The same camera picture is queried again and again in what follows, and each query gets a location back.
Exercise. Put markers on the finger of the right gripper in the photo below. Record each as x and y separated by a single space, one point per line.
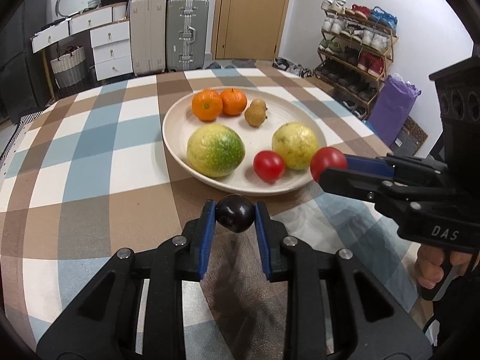
373 166
370 187

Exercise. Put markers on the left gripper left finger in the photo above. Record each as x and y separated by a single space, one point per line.
132 307

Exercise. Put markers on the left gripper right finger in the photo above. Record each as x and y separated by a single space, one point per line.
336 309

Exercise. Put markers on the red tomato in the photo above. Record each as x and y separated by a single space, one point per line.
324 158
269 166

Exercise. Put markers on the yellow guava fruit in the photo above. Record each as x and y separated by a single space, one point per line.
295 143

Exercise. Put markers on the brown longan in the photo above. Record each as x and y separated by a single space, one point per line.
255 115
259 103

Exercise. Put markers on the dark plum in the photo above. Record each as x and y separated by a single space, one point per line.
235 212

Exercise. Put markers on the orange mandarin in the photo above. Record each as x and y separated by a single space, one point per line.
207 105
234 101

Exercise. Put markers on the person's right hand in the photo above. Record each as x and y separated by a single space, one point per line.
428 265

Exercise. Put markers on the purple bag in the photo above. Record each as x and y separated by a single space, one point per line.
392 108

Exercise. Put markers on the shoe rack with shoes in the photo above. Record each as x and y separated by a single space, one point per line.
356 51

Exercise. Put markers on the orange mandarin in plate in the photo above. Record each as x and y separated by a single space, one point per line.
234 101

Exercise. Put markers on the green yellow round fruit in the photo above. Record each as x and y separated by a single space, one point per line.
215 150

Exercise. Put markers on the wooden door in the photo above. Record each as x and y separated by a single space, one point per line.
248 29

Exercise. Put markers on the silver grey suitcase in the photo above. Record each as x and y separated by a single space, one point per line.
186 34

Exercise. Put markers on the woven basket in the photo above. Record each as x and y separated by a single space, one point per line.
70 67

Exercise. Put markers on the beige suitcase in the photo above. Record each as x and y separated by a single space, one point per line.
147 36

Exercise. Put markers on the white drawer desk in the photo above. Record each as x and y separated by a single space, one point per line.
104 33

